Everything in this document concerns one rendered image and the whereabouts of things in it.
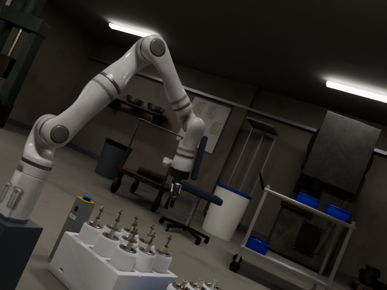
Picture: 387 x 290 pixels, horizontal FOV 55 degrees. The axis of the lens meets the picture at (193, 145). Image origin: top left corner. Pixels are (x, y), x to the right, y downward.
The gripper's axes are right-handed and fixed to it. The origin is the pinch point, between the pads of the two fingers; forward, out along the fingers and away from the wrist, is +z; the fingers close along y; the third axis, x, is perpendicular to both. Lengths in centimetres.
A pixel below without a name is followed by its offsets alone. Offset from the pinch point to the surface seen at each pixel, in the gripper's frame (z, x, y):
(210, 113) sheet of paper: -24, -76, 683
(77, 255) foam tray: 34.6, 31.0, 11.2
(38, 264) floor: 47, 47, 19
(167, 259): 30.9, -6.5, 19.3
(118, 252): 25.4, 14.4, 2.9
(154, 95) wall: -26, 59, 764
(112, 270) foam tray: 30.4, 14.7, -2.6
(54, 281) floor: 47, 37, 10
